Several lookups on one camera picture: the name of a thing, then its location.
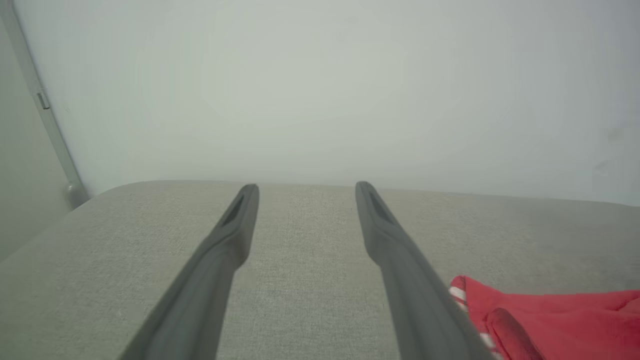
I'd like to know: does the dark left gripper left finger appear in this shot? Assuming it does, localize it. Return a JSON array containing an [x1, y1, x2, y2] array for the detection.
[[117, 183, 261, 360]]

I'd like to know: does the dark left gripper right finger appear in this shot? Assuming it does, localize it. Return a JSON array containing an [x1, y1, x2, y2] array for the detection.
[[354, 180, 497, 360]]

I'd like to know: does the red and white garment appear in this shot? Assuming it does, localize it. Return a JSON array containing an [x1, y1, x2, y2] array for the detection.
[[448, 275, 640, 360]]

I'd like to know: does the grey wall pipe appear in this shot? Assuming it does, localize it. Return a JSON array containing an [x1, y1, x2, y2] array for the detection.
[[0, 0, 90, 210]]

